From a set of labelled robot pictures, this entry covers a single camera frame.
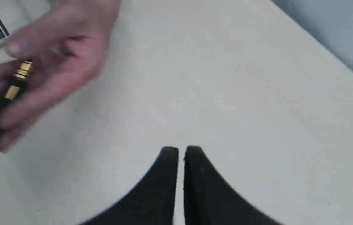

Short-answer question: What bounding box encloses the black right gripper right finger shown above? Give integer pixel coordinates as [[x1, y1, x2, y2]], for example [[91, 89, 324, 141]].
[[184, 146, 278, 225]]

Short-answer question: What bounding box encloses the person's bare hand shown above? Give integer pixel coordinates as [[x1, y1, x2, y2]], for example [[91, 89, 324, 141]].
[[0, 0, 121, 153]]

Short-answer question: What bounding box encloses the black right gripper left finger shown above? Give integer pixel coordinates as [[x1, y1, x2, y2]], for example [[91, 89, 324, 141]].
[[84, 146, 179, 225]]

